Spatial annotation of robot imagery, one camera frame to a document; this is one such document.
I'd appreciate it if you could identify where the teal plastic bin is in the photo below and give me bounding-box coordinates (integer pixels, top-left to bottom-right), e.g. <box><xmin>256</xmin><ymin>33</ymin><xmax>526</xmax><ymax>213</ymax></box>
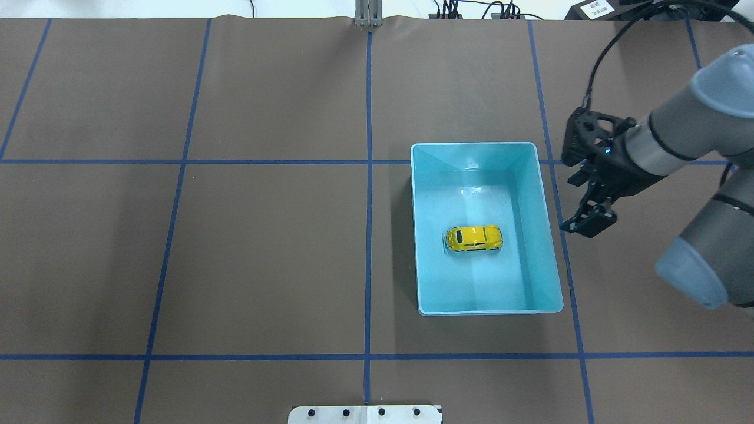
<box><xmin>411</xmin><ymin>142</ymin><xmax>564</xmax><ymax>316</ymax></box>

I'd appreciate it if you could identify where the aluminium frame post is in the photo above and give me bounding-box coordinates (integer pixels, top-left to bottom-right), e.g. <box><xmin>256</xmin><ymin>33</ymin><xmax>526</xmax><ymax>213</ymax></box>
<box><xmin>355</xmin><ymin>0</ymin><xmax>384</xmax><ymax>28</ymax></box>

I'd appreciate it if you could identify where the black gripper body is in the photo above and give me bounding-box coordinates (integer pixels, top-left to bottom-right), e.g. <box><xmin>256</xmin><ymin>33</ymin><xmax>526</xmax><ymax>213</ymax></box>
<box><xmin>583</xmin><ymin>134</ymin><xmax>663</xmax><ymax>203</ymax></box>

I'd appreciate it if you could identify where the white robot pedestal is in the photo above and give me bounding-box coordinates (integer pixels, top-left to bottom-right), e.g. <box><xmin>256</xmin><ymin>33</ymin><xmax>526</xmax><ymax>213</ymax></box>
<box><xmin>287</xmin><ymin>405</ymin><xmax>444</xmax><ymax>423</ymax></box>

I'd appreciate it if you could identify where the black braided left cable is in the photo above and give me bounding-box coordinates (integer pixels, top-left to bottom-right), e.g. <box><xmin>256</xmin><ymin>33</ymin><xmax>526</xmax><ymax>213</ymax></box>
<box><xmin>580</xmin><ymin>0</ymin><xmax>754</xmax><ymax>110</ymax></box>

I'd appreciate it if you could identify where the yellow beetle toy car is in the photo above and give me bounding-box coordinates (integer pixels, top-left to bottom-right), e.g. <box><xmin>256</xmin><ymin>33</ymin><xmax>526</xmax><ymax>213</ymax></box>
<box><xmin>444</xmin><ymin>224</ymin><xmax>504</xmax><ymax>253</ymax></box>

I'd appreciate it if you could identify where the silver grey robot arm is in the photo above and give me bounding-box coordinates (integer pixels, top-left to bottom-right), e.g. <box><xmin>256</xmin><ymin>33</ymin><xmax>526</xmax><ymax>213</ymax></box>
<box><xmin>560</xmin><ymin>44</ymin><xmax>753</xmax><ymax>312</ymax></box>

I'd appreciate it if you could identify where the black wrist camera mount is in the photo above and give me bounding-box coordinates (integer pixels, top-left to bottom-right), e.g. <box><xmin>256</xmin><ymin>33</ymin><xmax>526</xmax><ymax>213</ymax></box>
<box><xmin>561</xmin><ymin>107</ymin><xmax>637</xmax><ymax>180</ymax></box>

